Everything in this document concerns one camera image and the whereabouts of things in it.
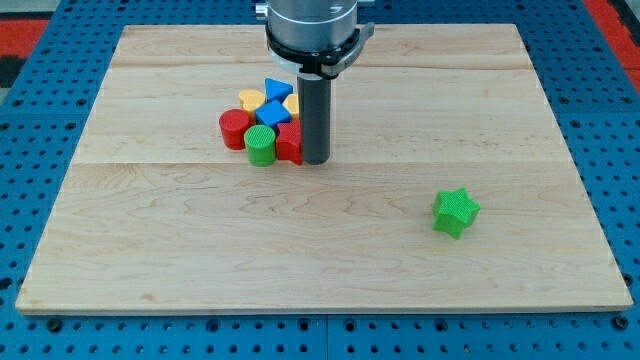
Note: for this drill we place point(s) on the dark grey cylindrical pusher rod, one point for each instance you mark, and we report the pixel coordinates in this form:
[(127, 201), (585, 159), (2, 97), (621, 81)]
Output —
[(315, 117)]

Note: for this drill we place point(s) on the red star block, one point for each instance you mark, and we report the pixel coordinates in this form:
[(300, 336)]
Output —
[(288, 142)]

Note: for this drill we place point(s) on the wooden board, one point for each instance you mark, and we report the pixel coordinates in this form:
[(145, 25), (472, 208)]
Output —
[(156, 216)]

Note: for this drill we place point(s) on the blue triangle block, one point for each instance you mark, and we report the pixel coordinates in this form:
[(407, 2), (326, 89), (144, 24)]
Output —
[(277, 90)]

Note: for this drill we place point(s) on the blue cube block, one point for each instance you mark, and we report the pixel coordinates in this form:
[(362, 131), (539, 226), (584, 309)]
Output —
[(272, 114)]

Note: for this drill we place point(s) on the yellow heart block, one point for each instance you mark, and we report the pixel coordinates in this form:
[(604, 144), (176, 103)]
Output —
[(250, 100)]

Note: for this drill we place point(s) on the yellow block behind rod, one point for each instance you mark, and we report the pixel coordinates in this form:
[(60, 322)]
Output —
[(291, 104)]

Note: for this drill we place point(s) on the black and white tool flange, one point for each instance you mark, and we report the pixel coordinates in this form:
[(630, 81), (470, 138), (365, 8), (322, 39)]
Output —
[(320, 65)]

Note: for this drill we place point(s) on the red cylinder block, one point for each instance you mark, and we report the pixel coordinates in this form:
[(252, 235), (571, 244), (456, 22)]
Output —
[(233, 124)]

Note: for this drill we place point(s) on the green star block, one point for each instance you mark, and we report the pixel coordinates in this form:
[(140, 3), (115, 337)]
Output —
[(454, 211)]

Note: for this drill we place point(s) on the green cylinder block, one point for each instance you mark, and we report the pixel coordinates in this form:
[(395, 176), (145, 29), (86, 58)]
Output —
[(260, 145)]

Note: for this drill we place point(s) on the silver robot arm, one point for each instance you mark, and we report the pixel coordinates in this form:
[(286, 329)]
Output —
[(316, 40)]

